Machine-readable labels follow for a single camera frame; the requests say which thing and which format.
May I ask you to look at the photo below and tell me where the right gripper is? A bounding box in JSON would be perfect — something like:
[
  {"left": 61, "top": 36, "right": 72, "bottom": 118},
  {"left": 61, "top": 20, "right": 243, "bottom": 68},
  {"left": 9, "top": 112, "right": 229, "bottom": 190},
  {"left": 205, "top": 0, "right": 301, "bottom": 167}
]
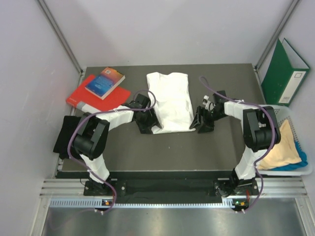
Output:
[{"left": 189, "top": 106, "right": 226, "bottom": 134}]

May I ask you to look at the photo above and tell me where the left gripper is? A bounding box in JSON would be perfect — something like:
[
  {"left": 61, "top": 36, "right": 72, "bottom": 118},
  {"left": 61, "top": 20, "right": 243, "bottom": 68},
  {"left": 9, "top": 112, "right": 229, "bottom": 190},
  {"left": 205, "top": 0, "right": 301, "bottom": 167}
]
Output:
[{"left": 136, "top": 107, "right": 161, "bottom": 134}]

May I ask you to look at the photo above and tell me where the white flower print t-shirt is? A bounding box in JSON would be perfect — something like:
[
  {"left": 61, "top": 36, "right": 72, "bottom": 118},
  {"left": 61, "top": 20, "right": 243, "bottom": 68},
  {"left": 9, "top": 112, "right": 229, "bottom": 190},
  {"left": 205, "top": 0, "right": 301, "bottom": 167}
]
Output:
[{"left": 146, "top": 72, "right": 195, "bottom": 134}]

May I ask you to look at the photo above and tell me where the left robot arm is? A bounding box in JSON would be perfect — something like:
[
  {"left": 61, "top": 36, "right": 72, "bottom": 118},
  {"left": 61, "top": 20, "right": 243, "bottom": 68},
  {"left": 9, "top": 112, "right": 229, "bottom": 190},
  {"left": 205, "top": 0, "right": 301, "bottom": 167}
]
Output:
[{"left": 67, "top": 91, "right": 161, "bottom": 196}]

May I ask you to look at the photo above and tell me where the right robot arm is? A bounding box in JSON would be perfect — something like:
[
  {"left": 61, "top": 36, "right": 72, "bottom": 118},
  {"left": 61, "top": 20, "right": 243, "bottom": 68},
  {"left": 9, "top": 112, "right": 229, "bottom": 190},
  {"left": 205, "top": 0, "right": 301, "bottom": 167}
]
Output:
[{"left": 190, "top": 90, "right": 281, "bottom": 197}]

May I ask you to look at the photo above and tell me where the small blue orange book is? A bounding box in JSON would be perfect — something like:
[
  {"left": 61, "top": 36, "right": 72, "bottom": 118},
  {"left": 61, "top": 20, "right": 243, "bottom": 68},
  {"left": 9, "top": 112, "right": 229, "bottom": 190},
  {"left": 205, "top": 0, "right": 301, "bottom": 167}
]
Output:
[{"left": 85, "top": 67, "right": 125, "bottom": 100}]

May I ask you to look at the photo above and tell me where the large red book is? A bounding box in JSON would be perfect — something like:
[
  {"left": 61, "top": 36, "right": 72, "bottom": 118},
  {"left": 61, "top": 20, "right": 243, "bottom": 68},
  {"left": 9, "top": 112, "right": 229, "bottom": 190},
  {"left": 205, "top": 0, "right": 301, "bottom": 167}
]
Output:
[{"left": 66, "top": 74, "right": 131, "bottom": 114}]

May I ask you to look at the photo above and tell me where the folded black t-shirt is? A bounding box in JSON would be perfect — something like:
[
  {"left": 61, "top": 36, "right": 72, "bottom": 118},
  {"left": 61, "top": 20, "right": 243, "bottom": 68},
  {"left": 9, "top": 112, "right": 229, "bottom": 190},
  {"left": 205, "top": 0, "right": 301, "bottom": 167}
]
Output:
[{"left": 53, "top": 116, "right": 81, "bottom": 160}]

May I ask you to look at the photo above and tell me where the white plastic basket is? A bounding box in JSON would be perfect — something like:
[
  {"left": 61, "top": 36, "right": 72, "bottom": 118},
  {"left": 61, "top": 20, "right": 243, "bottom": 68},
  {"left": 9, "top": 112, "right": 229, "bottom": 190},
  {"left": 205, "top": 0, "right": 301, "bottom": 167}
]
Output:
[{"left": 259, "top": 105, "right": 313, "bottom": 177}]

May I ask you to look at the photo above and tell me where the peach orange t-shirt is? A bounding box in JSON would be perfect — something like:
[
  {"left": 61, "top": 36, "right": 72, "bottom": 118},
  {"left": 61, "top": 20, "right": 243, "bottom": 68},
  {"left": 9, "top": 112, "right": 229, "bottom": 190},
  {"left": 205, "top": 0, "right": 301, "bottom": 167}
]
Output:
[{"left": 258, "top": 119, "right": 302, "bottom": 170}]

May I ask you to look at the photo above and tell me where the green lever arch binder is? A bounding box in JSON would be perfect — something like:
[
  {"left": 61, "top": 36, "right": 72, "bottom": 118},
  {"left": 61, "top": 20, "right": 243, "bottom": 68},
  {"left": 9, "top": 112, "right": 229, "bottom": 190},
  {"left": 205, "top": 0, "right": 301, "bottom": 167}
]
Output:
[{"left": 261, "top": 38, "right": 310, "bottom": 107}]

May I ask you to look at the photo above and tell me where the teal blue t-shirt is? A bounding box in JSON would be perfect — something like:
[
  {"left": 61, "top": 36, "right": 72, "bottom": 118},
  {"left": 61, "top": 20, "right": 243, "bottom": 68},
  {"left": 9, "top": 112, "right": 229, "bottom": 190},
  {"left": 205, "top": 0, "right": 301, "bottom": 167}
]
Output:
[{"left": 271, "top": 141, "right": 308, "bottom": 172}]

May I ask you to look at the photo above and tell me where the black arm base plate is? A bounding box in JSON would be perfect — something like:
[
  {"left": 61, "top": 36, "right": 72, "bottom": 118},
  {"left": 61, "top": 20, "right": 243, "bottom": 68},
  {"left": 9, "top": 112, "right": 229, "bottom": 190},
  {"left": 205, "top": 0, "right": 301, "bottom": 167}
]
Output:
[{"left": 84, "top": 178, "right": 258, "bottom": 198}]

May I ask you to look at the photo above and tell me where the grey slotted cable duct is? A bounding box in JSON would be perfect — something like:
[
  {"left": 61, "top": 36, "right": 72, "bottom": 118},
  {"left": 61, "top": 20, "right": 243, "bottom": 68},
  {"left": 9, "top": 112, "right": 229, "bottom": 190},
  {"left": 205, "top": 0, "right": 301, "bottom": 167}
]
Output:
[{"left": 49, "top": 198, "right": 247, "bottom": 209}]

